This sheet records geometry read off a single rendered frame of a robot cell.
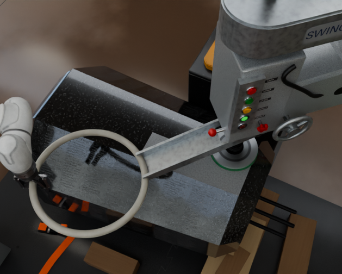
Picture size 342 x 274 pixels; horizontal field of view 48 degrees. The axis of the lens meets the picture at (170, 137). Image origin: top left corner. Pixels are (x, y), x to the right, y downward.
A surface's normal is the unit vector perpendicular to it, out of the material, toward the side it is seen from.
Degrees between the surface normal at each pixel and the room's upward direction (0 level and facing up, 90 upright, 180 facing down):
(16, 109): 31
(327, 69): 4
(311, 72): 4
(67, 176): 45
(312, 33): 90
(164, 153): 15
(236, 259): 0
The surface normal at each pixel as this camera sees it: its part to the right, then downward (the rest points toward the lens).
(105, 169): -0.30, 0.22
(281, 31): 0.19, 0.85
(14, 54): -0.04, -0.49
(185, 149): -0.29, -0.40
